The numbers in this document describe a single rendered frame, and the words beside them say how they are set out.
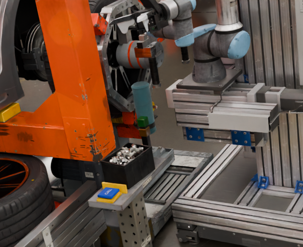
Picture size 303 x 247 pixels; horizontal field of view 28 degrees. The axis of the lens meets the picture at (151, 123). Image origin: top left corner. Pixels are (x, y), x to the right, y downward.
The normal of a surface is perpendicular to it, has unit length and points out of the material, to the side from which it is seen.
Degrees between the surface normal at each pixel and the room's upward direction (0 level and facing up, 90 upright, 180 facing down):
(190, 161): 0
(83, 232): 90
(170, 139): 0
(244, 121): 90
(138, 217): 90
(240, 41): 98
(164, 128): 0
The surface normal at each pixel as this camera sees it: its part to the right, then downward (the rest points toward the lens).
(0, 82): 0.88, 0.06
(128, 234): -0.46, 0.41
